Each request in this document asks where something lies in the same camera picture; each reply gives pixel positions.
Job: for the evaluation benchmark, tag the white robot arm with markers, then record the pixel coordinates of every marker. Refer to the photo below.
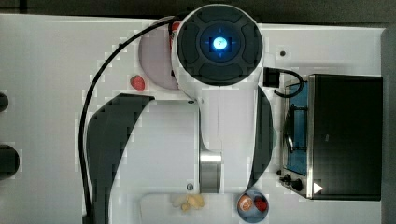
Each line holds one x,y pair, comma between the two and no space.
212,135

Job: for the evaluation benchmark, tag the black toaster oven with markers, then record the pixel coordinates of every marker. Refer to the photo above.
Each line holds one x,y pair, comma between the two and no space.
332,139

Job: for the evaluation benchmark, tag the orange slice toy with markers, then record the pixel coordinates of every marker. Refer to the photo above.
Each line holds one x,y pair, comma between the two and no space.
245,203

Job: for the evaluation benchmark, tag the peeled banana toy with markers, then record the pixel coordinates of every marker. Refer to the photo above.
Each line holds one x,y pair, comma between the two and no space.
188,201

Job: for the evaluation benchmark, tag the red tomato toy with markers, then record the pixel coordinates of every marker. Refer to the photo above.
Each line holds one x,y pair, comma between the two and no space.
260,203

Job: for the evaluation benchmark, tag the blue bowl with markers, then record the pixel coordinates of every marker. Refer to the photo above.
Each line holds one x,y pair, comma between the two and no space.
253,215

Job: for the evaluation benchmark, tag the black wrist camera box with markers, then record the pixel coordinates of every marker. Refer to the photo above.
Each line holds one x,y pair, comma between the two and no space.
271,77

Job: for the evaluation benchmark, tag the red strawberry toy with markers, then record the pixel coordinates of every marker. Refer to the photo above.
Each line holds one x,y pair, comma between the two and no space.
138,83

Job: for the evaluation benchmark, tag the red ketchup bottle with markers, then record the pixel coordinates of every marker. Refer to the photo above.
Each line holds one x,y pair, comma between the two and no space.
172,28

